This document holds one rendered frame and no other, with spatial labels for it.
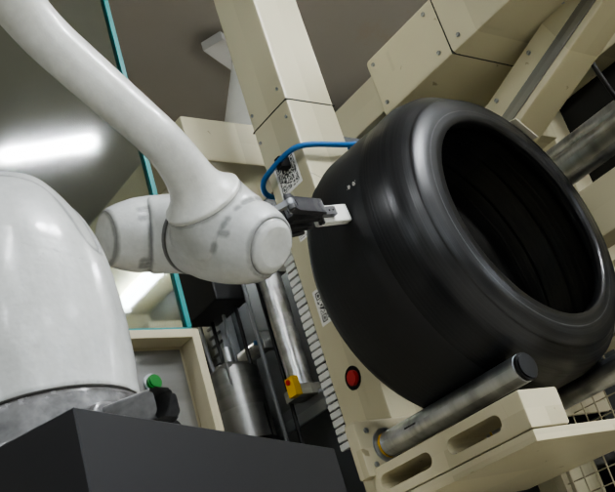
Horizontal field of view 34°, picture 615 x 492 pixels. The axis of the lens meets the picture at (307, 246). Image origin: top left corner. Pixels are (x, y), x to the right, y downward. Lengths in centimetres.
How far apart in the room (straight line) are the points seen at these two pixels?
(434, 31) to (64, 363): 154
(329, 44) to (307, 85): 344
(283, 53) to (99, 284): 143
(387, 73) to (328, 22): 319
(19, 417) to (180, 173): 54
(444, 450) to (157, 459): 98
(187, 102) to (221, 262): 450
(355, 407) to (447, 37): 79
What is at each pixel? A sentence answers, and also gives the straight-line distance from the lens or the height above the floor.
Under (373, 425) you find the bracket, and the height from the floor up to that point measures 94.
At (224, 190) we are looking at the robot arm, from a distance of 122.
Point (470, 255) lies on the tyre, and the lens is 155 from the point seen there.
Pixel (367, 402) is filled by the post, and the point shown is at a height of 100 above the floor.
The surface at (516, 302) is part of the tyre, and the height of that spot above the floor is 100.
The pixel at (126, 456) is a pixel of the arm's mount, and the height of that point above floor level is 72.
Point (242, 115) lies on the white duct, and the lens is 274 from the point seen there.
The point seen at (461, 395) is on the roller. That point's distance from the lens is 160.
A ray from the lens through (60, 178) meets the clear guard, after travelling 210.
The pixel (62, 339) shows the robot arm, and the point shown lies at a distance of 76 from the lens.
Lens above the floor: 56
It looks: 23 degrees up
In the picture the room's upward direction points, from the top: 18 degrees counter-clockwise
